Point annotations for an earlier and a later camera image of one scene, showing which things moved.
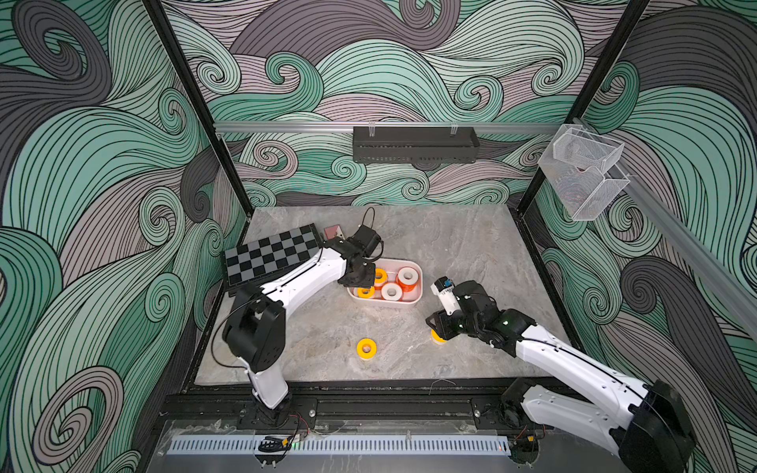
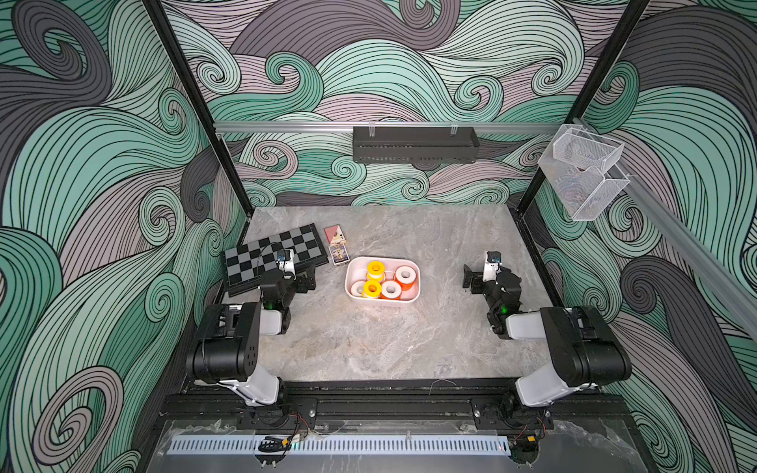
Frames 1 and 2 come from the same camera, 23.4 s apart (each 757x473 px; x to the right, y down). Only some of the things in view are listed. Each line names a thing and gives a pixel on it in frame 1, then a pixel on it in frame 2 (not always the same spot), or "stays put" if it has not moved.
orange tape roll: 391,292 stays put
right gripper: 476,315 to 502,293
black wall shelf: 415,145 stays put
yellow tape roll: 380,275 stays put
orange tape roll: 407,278 stays put
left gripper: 368,282 to 301,286
